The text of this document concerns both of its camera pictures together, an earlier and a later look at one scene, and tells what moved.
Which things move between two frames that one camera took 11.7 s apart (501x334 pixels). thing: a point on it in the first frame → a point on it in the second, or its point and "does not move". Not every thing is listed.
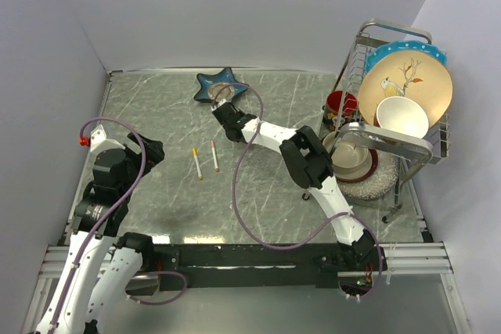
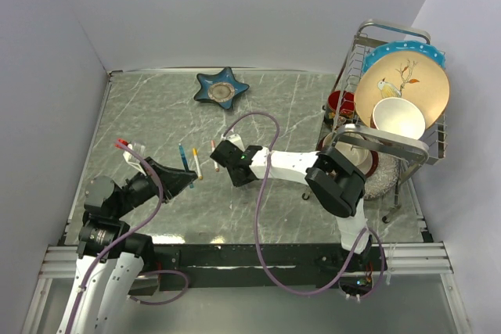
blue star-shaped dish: (210, 84) does not move
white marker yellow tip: (195, 152) does not move
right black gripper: (239, 113) → (238, 182)
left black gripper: (153, 153) → (174, 180)
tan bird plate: (411, 73) does not move
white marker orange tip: (214, 155) does not move
